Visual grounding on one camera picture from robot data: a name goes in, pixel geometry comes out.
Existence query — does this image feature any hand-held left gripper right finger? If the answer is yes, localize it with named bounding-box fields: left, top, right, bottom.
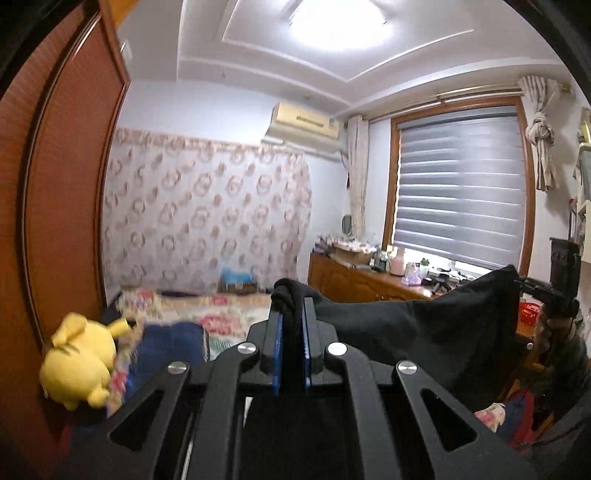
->
left=302, top=299, right=536, bottom=480

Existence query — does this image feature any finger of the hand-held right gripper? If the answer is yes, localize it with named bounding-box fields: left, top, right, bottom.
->
left=515, top=277, right=552, bottom=303

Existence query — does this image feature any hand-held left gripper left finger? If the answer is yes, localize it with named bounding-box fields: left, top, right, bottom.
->
left=60, top=312, right=283, bottom=480

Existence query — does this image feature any black printed t-shirt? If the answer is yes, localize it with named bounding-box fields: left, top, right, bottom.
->
left=270, top=264, right=525, bottom=411

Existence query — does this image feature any person's right forearm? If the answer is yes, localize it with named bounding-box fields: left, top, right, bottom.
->
left=536, top=323, right=591, bottom=425

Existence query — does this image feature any person's right hand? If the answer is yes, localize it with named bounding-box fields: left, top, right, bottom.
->
left=536, top=302, right=578, bottom=352

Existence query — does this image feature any red basket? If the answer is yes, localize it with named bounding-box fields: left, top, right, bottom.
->
left=518, top=301, right=542, bottom=325

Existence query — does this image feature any floral blanket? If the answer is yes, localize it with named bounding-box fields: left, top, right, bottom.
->
left=107, top=287, right=274, bottom=409

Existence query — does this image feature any small brown box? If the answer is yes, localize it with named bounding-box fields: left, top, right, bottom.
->
left=222, top=279, right=259, bottom=295

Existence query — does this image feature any wooden cabinet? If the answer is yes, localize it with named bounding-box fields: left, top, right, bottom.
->
left=308, top=251, right=541, bottom=398

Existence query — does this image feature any navy blue cloth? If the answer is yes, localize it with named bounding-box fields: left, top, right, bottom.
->
left=124, top=322, right=211, bottom=393

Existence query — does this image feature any cardboard box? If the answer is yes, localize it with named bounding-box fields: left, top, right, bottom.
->
left=330, top=244, right=375, bottom=266

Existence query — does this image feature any grey window blind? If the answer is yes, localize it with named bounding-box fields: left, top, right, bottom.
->
left=392, top=106, right=532, bottom=273

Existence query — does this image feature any floral cloth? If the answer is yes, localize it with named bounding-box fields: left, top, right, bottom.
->
left=318, top=234, right=377, bottom=252

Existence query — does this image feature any red backpack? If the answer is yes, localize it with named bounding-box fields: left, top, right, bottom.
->
left=499, top=390, right=536, bottom=448

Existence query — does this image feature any pink jar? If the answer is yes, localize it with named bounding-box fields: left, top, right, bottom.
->
left=388, top=247, right=407, bottom=277

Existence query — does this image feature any beige tied window curtain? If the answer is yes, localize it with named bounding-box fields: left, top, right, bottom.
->
left=346, top=114, right=370, bottom=238
left=517, top=75, right=560, bottom=192

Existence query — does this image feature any yellow plush toy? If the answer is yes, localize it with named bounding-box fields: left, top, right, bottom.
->
left=39, top=312, right=129, bottom=411

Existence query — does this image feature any beige air conditioner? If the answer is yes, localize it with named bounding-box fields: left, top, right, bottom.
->
left=263, top=102, right=345, bottom=161

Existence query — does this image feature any ceiling light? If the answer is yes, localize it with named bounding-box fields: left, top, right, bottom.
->
left=277, top=0, right=393, bottom=44

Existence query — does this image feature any white wall shelf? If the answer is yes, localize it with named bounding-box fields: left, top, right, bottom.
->
left=570, top=106, right=591, bottom=259

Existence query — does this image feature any ring-patterned wall curtain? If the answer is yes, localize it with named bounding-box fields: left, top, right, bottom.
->
left=102, top=128, right=312, bottom=294

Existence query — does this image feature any curtain rail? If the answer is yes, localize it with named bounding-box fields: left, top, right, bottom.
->
left=436, top=84, right=525, bottom=103

